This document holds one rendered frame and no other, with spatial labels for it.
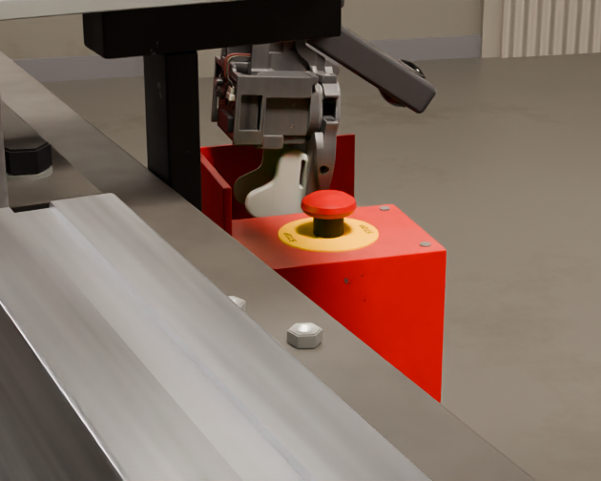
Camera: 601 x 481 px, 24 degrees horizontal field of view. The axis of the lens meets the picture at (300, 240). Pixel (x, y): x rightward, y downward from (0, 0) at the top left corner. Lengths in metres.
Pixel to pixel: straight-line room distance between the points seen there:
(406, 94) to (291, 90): 0.10
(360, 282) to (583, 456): 1.43
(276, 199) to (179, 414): 0.74
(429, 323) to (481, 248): 2.25
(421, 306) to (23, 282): 0.60
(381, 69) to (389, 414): 0.56
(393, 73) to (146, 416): 0.76
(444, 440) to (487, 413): 1.95
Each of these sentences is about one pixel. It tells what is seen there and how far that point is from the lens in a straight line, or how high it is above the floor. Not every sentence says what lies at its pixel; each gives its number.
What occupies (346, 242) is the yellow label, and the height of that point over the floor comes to 0.78.
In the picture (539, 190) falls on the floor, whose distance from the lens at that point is 3.67.
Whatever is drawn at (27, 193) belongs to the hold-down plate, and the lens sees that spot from 0.70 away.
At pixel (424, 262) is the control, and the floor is 0.77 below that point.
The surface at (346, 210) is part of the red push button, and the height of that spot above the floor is 0.80.
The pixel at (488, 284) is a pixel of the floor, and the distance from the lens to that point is 3.02.
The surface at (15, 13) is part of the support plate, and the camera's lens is 0.68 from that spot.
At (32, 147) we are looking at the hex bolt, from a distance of 0.72.
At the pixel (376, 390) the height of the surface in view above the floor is 0.88.
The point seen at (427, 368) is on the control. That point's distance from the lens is 1.00.
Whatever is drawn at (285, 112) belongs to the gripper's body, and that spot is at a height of 0.85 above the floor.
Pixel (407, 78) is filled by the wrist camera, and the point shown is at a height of 0.87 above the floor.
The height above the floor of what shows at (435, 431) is 0.88.
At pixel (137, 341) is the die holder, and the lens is 0.37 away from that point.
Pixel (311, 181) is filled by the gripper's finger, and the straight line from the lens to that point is 1.05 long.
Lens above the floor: 1.12
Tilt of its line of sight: 20 degrees down
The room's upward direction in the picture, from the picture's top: straight up
